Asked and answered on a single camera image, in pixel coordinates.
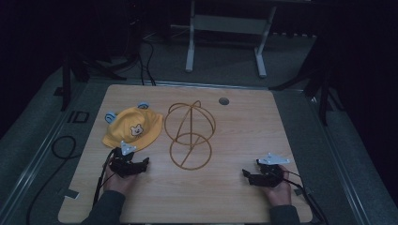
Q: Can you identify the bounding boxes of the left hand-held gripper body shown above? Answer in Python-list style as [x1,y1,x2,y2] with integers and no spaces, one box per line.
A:
[109,140,143,179]

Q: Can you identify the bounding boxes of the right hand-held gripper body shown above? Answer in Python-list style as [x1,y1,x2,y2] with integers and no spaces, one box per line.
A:
[255,152,291,188]

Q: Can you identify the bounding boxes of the yellow child's hat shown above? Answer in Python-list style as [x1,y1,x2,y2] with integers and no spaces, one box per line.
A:
[101,100,164,154]

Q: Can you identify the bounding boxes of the golden wire hat stand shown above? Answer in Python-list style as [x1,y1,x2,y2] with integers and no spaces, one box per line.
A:
[163,99,217,172]

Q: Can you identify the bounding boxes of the person's left hand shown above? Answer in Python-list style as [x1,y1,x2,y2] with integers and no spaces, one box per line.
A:
[102,162,139,197]

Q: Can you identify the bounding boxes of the person's right hand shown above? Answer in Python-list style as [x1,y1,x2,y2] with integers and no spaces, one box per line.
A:
[261,164,293,208]

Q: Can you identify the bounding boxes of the black tripod stand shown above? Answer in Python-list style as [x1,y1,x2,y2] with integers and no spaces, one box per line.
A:
[268,31,345,128]
[60,18,143,113]

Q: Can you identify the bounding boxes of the white metal stand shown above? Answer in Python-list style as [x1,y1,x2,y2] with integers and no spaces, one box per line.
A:
[184,0,278,79]

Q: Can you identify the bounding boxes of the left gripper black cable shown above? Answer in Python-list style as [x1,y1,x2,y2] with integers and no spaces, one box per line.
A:
[92,148,117,208]

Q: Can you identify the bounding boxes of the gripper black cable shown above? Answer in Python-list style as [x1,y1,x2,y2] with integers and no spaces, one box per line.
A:
[92,148,117,208]
[281,170,330,225]

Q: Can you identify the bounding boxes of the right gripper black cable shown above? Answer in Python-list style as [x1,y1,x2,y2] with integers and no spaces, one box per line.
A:
[281,170,330,225]

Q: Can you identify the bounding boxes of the black floor cable loop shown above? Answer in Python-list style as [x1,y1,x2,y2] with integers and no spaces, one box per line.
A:
[25,135,78,225]

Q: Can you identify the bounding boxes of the black hanging cables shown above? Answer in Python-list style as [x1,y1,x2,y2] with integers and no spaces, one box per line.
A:
[137,34,158,87]

